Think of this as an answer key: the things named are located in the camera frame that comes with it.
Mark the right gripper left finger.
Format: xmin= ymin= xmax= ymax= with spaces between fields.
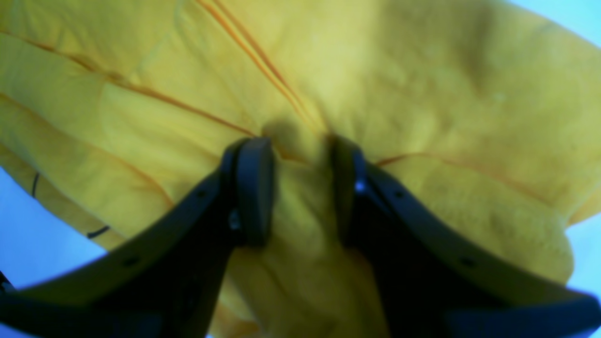
xmin=1 ymin=138 xmax=274 ymax=338

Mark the orange yellow T-shirt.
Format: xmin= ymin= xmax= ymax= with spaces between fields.
xmin=1 ymin=0 xmax=600 ymax=338

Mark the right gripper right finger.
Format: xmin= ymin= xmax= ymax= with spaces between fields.
xmin=332 ymin=137 xmax=600 ymax=338

